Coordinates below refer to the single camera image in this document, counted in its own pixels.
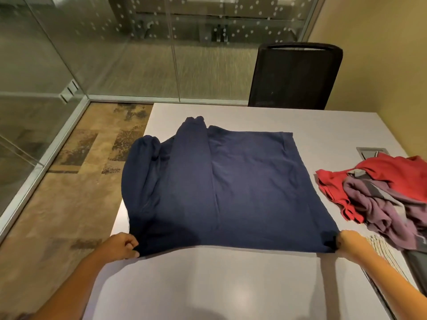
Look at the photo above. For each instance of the person's left hand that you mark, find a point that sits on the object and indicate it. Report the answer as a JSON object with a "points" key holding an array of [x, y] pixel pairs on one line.
{"points": [[116, 246]]}

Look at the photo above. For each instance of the person's right hand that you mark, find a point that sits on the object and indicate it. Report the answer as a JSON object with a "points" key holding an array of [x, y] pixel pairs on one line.
{"points": [[352, 244]]}

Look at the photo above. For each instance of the striped knit top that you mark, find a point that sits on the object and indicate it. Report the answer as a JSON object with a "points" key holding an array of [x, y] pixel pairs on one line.
{"points": [[383, 253]]}

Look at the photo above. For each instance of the mauve striped t-shirt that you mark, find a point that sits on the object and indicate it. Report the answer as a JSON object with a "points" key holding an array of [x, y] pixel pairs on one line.
{"points": [[387, 209]]}

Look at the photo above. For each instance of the black orange backpack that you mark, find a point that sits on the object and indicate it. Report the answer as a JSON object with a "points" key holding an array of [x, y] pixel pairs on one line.
{"points": [[417, 266]]}

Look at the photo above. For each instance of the red garment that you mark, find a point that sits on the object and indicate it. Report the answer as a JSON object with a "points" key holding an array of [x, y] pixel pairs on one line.
{"points": [[400, 176]]}

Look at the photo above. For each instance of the navy blue hoodie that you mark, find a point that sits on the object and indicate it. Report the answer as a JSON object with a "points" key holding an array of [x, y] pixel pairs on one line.
{"points": [[227, 189]]}

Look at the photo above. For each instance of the person's left forearm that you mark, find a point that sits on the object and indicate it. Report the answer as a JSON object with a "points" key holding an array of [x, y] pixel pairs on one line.
{"points": [[66, 289]]}

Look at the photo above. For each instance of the person's right forearm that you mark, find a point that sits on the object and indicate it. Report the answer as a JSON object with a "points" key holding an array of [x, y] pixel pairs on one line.
{"points": [[390, 286]]}

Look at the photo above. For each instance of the black mesh office chair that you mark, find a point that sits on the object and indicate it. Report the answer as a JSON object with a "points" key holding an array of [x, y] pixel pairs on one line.
{"points": [[293, 78]]}

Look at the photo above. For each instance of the metal glass door bracket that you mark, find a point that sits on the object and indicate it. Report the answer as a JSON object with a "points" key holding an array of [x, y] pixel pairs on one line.
{"points": [[69, 91]]}

